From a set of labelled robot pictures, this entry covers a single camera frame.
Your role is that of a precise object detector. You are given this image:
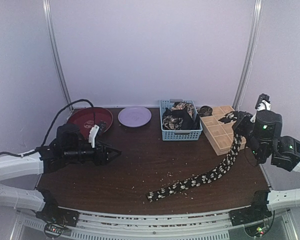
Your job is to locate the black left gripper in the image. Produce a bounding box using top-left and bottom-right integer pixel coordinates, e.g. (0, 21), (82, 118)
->
(63, 139), (122, 166)

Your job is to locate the black skull pattern tie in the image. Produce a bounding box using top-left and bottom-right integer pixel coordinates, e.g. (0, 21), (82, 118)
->
(145, 111), (244, 203)

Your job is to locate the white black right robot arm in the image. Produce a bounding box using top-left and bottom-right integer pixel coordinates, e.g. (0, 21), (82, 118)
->
(233, 110), (300, 221)

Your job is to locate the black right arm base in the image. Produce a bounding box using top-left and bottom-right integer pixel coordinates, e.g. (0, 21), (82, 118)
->
(228, 190), (273, 227)

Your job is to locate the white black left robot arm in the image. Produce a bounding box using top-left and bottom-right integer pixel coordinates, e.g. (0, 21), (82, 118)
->
(0, 141), (122, 222)

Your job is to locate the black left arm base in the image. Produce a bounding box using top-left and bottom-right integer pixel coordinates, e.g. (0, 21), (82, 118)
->
(35, 206), (80, 227)

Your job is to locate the wooden compartment organizer box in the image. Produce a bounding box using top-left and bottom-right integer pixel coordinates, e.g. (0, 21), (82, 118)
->
(200, 105), (234, 156)

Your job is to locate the dark red round tray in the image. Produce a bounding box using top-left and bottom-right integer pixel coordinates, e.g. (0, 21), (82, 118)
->
(67, 107), (114, 139)

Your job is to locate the rolled dark patterned tie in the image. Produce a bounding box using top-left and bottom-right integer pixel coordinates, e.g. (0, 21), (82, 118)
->
(198, 105), (213, 118)

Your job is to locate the lavender round plate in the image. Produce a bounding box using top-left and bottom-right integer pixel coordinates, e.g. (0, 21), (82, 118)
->
(118, 106), (152, 128)

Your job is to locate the plain black tie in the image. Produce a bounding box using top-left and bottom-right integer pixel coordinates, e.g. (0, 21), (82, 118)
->
(162, 109), (200, 130)

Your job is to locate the orange paisley patterned tie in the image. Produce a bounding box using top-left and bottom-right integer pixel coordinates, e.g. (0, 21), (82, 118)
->
(170, 101), (195, 118)

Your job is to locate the blue perforated plastic basket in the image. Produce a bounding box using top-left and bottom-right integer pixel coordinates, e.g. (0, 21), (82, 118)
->
(159, 99), (203, 141)

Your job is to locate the left green circuit board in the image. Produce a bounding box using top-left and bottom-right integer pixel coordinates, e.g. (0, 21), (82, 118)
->
(43, 223), (65, 238)

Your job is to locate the green circuit board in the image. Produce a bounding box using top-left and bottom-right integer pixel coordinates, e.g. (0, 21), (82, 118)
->
(43, 223), (65, 238)
(244, 223), (273, 239)

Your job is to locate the right green circuit board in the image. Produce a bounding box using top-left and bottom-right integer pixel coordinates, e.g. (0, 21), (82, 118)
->
(244, 223), (273, 239)

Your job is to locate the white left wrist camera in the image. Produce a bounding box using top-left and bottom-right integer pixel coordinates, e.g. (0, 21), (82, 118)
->
(88, 121), (107, 149)

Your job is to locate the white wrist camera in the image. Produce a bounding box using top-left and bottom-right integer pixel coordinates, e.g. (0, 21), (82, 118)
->
(88, 121), (107, 149)
(255, 93), (272, 112)

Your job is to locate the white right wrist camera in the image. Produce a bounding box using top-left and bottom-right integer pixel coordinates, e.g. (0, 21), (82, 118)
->
(255, 93), (272, 112)

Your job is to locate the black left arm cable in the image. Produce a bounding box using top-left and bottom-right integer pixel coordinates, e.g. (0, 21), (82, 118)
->
(0, 98), (96, 161)

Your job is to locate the right aluminium frame post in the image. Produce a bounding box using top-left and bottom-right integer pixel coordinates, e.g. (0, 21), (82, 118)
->
(232, 0), (263, 110)

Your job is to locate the aluminium frame post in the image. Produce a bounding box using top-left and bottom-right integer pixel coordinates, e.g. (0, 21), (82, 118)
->
(232, 0), (263, 110)
(42, 0), (71, 104)

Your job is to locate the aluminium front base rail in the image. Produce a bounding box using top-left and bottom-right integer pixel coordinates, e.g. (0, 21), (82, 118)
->
(10, 209), (299, 240)

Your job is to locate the left aluminium frame post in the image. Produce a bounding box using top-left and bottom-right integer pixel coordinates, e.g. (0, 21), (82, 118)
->
(42, 0), (71, 104)

